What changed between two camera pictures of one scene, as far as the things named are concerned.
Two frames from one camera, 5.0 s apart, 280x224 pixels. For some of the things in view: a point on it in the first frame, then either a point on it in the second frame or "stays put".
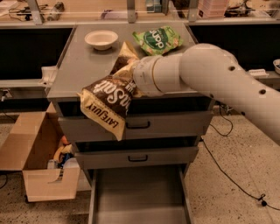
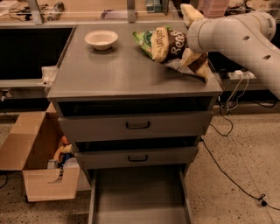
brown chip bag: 105,105 to 171,47
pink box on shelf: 212,8 stays put
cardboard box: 33,139 stays put
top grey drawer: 141,124 stays put
